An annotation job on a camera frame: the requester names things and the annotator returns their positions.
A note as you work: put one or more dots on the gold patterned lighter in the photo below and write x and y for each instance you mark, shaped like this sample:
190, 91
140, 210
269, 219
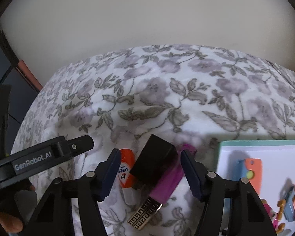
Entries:
143, 216

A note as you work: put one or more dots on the orange lip balm tube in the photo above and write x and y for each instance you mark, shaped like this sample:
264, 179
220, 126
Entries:
126, 169

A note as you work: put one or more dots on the pink and tan toy figure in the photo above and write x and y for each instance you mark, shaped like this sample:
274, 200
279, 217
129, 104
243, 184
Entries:
270, 211

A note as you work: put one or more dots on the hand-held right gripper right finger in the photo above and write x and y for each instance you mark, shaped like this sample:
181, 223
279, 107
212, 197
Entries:
191, 174

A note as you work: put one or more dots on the black metal frame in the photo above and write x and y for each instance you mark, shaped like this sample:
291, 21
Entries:
7, 46

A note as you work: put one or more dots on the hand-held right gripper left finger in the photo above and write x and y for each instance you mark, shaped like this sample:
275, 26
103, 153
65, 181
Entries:
109, 177

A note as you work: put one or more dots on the orange red board edge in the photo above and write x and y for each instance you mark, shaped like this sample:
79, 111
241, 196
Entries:
29, 75

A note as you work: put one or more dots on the floral printed blanket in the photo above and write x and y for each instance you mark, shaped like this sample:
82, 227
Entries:
162, 91

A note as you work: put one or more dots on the person's left hand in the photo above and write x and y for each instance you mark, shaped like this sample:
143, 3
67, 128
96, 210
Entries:
5, 223

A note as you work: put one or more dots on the black power adapter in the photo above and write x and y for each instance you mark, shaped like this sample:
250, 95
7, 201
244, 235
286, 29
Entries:
154, 162

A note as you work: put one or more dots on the purple translucent tube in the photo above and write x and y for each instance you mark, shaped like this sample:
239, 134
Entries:
166, 184

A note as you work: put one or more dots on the teal cardboard box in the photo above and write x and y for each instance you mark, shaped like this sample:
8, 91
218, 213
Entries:
272, 152

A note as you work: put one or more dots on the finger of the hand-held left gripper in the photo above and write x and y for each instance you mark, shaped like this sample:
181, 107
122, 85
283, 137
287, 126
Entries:
76, 146

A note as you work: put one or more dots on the large pink blue toy knife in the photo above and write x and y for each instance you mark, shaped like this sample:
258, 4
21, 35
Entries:
290, 206

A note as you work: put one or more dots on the small orange blue toy knife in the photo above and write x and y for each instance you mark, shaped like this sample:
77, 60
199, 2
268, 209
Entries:
254, 172

